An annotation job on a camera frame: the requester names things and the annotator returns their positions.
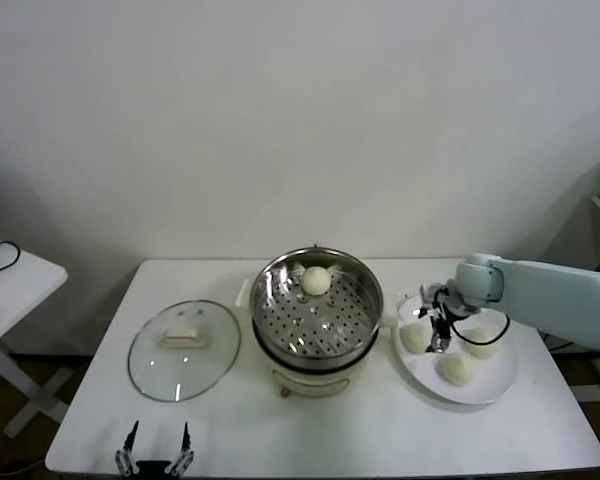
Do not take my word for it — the stainless steel steamer basket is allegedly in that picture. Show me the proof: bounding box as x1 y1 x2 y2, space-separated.
249 247 385 359

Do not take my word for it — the white round plate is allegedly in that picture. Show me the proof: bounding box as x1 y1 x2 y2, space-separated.
392 291 520 406

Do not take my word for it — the glass pot lid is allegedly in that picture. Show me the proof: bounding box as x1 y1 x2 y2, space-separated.
127 298 242 403

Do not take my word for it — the black looping cable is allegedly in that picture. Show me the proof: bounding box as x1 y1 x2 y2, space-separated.
543 333 576 352

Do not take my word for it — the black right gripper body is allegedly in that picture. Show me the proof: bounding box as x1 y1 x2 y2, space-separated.
428 313 454 342

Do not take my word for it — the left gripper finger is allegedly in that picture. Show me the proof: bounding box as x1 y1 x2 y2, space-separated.
164 422 195 476
114 419 140 476

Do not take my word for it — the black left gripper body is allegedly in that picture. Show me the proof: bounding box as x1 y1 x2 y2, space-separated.
132 460 174 480

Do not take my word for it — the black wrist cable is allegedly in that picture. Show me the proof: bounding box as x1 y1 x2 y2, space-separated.
452 315 511 347

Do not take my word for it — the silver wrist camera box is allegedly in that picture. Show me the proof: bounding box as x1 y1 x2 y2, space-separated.
418 283 451 319

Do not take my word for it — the white steamed baozi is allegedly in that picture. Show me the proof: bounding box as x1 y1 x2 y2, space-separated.
462 327 501 360
399 323 432 355
300 265 331 297
440 352 480 388

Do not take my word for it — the white side table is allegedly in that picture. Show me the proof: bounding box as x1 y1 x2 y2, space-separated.
0 239 69 440

